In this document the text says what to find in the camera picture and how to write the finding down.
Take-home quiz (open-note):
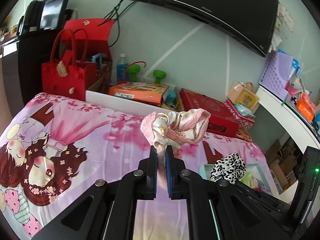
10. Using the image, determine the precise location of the pink cartoon bed sheet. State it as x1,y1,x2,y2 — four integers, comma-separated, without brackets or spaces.
1,93,279,239

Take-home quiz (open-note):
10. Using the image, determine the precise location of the green dumbbell right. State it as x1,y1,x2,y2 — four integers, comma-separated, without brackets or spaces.
153,70,167,84

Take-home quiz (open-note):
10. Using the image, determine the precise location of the black white leopard scrunchie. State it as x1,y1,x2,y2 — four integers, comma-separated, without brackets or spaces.
210,152,246,184

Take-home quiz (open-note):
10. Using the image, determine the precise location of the orange flat box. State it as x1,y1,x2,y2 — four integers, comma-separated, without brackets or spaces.
108,82,169,106

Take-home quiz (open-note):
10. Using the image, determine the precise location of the red white patterned box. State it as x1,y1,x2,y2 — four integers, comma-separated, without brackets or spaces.
225,99,255,132

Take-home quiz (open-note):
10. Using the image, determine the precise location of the green dumbbell left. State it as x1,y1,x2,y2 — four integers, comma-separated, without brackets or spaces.
125,64,140,82

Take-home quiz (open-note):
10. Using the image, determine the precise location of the black cabinet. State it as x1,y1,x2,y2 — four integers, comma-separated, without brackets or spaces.
1,0,69,115

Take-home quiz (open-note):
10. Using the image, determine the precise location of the red felt handbag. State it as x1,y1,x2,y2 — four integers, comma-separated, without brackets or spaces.
41,29,98,101

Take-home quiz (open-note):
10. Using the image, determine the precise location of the light green cloth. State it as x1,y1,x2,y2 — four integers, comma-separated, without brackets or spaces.
239,172,259,189

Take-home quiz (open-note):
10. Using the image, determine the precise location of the white foam board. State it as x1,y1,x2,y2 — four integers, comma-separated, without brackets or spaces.
86,90,170,117

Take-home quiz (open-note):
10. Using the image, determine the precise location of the green dumbbell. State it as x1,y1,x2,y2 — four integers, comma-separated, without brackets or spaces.
153,70,167,84
125,64,140,82

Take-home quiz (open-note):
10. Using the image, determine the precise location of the yellow carry box with handle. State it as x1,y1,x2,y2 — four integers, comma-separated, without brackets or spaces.
227,82,260,111

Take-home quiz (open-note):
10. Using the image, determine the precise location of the blue water bottle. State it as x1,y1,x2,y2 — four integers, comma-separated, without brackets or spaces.
116,54,129,82

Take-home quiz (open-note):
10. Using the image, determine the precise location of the teal rimmed white tray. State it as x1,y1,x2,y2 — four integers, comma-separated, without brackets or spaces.
199,164,273,196

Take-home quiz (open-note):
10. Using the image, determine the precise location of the blue wipes packet on box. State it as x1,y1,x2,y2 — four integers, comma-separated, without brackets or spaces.
234,104,255,119

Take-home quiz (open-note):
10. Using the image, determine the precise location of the pink satin lace scrunchie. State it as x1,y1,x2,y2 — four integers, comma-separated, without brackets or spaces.
140,108,210,151

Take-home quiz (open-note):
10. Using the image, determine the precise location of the purple plastic basket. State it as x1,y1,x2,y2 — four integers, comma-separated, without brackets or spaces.
259,51,293,100

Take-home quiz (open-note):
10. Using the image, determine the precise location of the large red gift box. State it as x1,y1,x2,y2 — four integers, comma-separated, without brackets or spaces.
180,88,239,138

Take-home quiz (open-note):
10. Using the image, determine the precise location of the white shelf unit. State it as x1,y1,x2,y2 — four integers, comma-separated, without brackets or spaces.
256,86,319,152

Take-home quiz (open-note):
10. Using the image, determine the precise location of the red open gift box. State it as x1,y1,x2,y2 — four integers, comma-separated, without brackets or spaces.
64,18,114,93

